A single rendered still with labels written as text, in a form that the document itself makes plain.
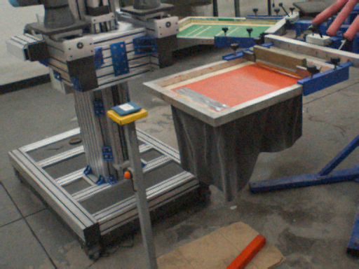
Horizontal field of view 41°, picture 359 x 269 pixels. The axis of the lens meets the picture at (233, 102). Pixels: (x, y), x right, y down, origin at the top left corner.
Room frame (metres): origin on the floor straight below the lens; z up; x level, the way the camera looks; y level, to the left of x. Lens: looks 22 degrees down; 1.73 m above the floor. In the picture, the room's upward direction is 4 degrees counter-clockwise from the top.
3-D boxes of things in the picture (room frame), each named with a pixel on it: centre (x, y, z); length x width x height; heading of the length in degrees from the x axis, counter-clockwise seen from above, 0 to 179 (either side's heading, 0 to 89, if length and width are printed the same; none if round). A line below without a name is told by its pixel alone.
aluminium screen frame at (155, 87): (2.14, -0.07, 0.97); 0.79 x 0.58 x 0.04; 126
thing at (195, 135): (1.96, 0.17, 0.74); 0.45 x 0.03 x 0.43; 36
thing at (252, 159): (1.94, -0.14, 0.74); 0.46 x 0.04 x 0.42; 126
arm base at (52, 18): (2.34, 0.82, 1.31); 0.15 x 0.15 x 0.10
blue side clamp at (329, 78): (2.05, -0.42, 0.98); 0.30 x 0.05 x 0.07; 126
